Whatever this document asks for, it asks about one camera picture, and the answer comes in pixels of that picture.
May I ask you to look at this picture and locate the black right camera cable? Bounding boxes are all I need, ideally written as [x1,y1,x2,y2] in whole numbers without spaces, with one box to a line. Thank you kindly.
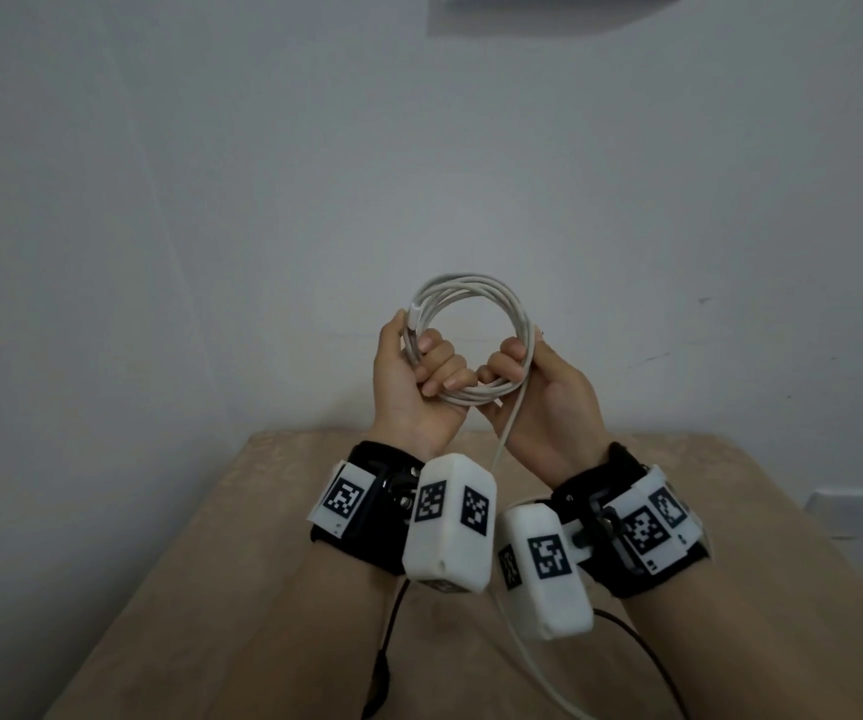
[592,606,691,720]

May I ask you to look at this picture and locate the black left camera cable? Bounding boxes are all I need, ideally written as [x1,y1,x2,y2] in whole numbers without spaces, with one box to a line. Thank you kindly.
[374,576,411,657]

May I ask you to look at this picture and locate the black camera cable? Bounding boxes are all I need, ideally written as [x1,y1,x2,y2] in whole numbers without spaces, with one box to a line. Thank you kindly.
[374,576,411,657]
[592,606,691,720]

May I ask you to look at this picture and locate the person's right hand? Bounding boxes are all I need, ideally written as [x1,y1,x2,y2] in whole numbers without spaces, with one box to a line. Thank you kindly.
[475,325,612,492]

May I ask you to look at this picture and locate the white charging cable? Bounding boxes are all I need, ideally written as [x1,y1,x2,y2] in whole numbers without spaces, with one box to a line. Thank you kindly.
[399,273,597,720]

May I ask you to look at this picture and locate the person's left hand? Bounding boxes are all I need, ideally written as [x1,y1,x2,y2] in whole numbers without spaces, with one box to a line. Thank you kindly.
[367,308,477,462]

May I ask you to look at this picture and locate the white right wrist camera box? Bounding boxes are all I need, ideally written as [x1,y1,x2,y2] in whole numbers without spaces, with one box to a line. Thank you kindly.
[494,503,596,642]

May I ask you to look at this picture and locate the black right wristband with markers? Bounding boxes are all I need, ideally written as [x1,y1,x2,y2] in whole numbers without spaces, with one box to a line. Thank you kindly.
[547,441,710,599]

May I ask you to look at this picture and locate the white wall socket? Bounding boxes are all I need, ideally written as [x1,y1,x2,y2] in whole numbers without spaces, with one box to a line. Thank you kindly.
[805,485,863,539]

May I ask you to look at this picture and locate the person's left forearm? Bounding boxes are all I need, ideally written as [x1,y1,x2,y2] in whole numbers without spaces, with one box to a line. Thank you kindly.
[213,546,402,720]

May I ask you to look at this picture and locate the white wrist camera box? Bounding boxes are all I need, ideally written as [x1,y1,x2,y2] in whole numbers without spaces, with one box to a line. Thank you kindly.
[494,503,596,642]
[400,454,498,596]

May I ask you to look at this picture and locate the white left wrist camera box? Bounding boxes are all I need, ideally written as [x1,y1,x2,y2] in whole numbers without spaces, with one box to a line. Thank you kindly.
[400,454,498,596]

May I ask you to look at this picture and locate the beige covered table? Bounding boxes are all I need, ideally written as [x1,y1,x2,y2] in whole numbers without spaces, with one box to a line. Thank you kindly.
[44,429,863,720]

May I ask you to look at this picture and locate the person's right forearm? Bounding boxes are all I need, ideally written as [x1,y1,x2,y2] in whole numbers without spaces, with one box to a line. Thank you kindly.
[618,561,863,720]

